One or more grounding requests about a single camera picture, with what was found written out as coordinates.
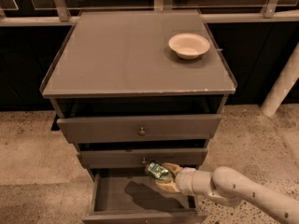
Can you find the green can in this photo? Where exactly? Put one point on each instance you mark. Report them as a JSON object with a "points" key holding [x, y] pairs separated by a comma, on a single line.
{"points": [[158, 172]]}

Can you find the grey bottom drawer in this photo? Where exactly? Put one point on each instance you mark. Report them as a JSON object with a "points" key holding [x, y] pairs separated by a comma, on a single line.
{"points": [[131, 197]]}

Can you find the grey middle drawer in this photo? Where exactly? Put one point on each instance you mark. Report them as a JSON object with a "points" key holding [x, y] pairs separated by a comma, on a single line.
{"points": [[132, 158]]}

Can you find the grey drawer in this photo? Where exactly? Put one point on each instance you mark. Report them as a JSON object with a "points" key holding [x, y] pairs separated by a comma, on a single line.
{"points": [[132, 158], [131, 197], [125, 129]]}

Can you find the white bowl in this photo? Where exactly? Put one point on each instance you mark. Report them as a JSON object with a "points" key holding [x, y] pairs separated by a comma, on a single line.
{"points": [[189, 46]]}

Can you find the brass top drawer knob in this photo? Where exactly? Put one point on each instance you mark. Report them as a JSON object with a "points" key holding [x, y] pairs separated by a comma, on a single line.
{"points": [[142, 131]]}

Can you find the grey drawer cabinet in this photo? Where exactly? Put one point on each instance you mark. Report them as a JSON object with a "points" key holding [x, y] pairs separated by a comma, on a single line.
{"points": [[119, 64]]}

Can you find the white post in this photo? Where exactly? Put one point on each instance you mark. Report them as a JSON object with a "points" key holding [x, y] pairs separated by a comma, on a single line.
{"points": [[283, 85]]}

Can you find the grey top drawer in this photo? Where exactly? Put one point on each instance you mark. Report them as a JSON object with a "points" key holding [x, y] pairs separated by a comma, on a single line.
{"points": [[125, 129]]}

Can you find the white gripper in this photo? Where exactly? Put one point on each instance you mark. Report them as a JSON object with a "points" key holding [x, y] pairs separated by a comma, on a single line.
{"points": [[184, 180]]}

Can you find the metal railing frame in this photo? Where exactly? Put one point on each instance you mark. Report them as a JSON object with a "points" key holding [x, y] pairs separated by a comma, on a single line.
{"points": [[34, 12]]}

